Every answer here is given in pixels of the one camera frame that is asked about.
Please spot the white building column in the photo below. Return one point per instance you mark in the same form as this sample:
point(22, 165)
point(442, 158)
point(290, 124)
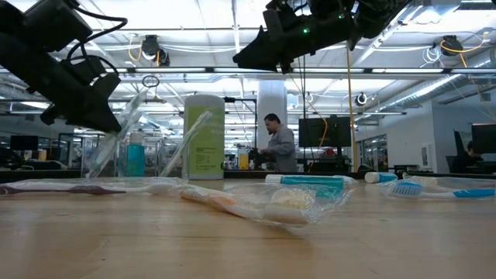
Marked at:
point(273, 97)

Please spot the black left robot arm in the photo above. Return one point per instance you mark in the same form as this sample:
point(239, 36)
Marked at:
point(23, 58)

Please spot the yellow bin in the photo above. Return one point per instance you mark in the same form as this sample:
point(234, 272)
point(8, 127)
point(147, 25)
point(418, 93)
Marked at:
point(243, 160)

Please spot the black desk monitor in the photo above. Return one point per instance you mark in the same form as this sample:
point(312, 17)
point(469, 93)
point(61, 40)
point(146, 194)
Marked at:
point(24, 142)
point(484, 137)

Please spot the seated person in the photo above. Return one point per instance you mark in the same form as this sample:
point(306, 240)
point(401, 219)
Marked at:
point(465, 160)

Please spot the standing person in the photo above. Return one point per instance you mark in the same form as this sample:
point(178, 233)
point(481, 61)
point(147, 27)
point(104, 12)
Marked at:
point(281, 147)

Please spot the clear acrylic organizer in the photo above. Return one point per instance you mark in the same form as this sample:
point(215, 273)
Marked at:
point(151, 170)

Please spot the black camera rig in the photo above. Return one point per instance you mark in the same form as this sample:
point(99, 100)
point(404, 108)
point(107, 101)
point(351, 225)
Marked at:
point(253, 159)

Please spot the teal mouthwash bottle white cap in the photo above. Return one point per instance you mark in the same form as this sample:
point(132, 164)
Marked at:
point(135, 162)
point(383, 178)
point(310, 181)

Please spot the green disinfecting wipes canister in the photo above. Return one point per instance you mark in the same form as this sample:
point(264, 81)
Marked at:
point(209, 135)

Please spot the overhead aluminium frame rail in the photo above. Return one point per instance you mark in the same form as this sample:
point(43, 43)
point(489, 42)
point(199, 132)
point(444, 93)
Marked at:
point(174, 70)

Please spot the purple white toothbrush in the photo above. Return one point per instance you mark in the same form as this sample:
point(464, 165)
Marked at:
point(97, 189)

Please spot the black table frame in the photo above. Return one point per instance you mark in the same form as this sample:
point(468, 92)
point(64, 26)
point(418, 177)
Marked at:
point(244, 175)

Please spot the black monitor on stand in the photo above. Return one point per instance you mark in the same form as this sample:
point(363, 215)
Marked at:
point(323, 131)

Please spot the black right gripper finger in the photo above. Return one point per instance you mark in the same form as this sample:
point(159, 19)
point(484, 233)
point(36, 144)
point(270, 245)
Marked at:
point(259, 58)

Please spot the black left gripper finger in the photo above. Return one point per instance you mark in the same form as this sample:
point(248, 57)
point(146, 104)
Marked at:
point(89, 114)

